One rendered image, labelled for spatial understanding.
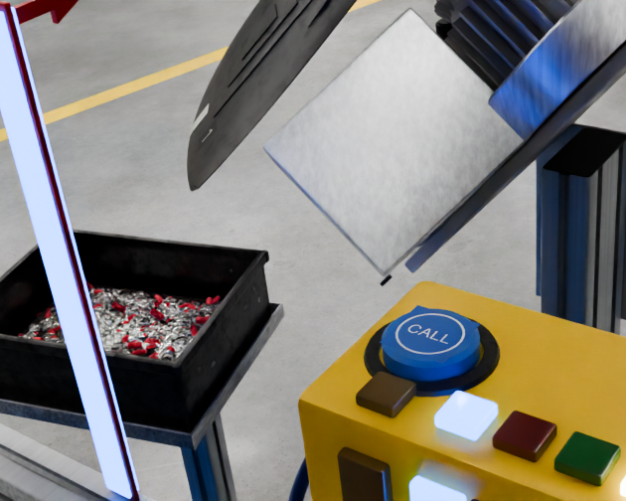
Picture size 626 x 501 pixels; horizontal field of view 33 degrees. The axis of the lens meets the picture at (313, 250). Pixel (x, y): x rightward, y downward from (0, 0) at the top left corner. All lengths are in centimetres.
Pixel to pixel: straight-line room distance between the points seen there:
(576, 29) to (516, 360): 33
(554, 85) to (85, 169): 258
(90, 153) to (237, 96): 239
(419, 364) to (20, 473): 40
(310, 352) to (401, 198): 150
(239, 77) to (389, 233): 26
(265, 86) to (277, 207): 192
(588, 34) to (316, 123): 20
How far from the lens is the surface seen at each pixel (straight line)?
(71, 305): 62
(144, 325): 92
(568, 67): 73
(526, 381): 42
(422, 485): 40
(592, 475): 38
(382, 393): 41
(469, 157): 78
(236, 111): 93
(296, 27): 91
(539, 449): 39
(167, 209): 290
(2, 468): 77
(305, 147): 78
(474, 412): 40
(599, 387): 42
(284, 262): 257
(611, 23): 72
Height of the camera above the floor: 134
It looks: 31 degrees down
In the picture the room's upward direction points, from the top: 7 degrees counter-clockwise
